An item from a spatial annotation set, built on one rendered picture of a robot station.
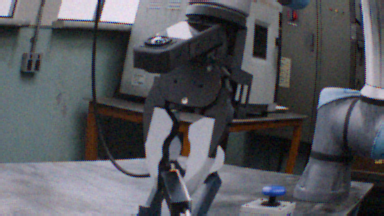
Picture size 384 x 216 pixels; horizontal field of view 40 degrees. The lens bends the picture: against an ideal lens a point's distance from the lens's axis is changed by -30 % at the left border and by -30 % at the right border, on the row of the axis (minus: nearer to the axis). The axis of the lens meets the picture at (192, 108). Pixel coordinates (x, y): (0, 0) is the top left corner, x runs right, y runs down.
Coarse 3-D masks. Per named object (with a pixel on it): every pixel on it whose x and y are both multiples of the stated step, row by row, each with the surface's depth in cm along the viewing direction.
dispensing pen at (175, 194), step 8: (168, 160) 77; (168, 168) 77; (168, 176) 74; (176, 176) 74; (168, 184) 73; (176, 184) 73; (168, 192) 72; (176, 192) 72; (184, 192) 72; (168, 200) 73; (176, 200) 71; (184, 200) 71; (168, 208) 75; (176, 208) 72; (184, 208) 72
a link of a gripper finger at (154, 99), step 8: (152, 88) 77; (152, 96) 77; (160, 96) 77; (152, 104) 77; (160, 104) 76; (168, 104) 77; (144, 112) 77; (152, 112) 77; (144, 120) 77; (144, 128) 77; (144, 136) 77
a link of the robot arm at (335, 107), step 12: (324, 96) 118; (336, 96) 116; (348, 96) 115; (324, 108) 118; (336, 108) 116; (348, 108) 113; (324, 120) 118; (336, 120) 115; (348, 120) 112; (324, 132) 117; (336, 132) 115; (324, 144) 117; (336, 144) 116
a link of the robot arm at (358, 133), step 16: (368, 0) 104; (368, 16) 105; (368, 32) 106; (368, 48) 107; (368, 64) 107; (368, 80) 108; (368, 96) 106; (352, 112) 112; (368, 112) 106; (352, 128) 111; (368, 128) 107; (352, 144) 112; (368, 144) 107
